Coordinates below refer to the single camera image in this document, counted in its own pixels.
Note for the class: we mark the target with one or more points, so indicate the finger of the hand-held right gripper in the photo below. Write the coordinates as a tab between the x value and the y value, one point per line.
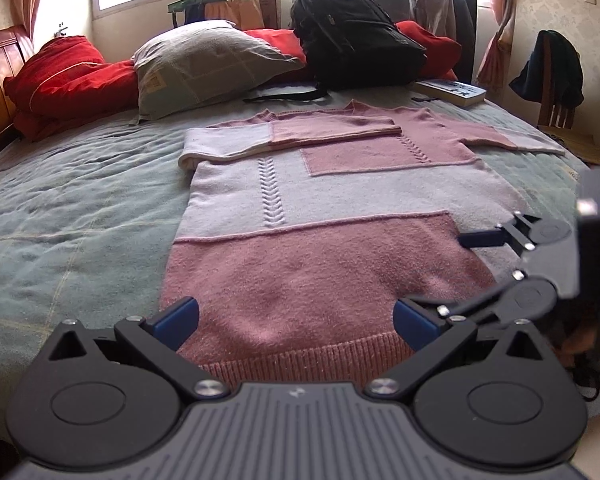
480	240
480	300

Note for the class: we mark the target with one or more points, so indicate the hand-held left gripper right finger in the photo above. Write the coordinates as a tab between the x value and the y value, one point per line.
415	330

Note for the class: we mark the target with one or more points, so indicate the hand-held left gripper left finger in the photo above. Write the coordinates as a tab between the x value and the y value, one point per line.
177	325

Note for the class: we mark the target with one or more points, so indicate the pink and white sweater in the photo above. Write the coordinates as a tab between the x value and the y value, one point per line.
320	260

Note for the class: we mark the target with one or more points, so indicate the row of hanging clothes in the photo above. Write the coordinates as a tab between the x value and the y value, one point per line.
435	5

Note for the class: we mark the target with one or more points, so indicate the green checked bedspread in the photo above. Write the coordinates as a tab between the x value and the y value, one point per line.
80	220

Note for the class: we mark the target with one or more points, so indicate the wooden chair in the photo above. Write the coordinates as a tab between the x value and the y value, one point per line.
557	115

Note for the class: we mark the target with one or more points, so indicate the book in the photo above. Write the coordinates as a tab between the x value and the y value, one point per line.
450	92

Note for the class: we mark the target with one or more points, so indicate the dark green jacket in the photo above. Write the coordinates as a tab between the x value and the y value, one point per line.
550	70

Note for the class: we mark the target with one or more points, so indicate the black backpack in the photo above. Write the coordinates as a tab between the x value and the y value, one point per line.
360	40

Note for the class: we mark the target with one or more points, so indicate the grey checked pillow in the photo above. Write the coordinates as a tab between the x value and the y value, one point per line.
205	65

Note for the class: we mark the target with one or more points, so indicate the red duvet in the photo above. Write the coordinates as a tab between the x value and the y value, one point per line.
65	80

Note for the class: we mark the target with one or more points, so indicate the wooden headboard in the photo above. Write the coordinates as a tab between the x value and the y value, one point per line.
0	90

